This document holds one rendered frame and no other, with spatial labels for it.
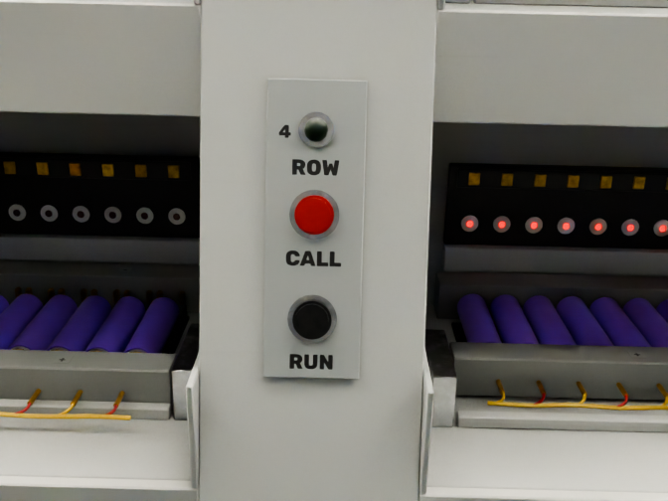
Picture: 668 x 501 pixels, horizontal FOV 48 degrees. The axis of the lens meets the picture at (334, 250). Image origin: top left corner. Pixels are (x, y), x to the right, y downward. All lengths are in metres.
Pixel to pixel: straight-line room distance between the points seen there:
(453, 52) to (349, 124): 0.05
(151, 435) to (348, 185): 0.15
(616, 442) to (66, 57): 0.30
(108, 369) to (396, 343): 0.15
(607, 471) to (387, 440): 0.10
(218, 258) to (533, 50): 0.15
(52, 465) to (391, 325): 0.16
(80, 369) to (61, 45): 0.15
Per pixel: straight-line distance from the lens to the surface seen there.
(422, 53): 0.31
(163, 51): 0.33
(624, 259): 0.52
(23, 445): 0.39
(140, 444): 0.37
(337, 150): 0.31
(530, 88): 0.33
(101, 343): 0.42
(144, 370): 0.38
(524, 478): 0.36
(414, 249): 0.31
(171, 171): 0.49
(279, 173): 0.31
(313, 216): 0.30
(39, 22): 0.34
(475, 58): 0.32
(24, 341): 0.43
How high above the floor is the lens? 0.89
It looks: 6 degrees down
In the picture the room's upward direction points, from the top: 1 degrees clockwise
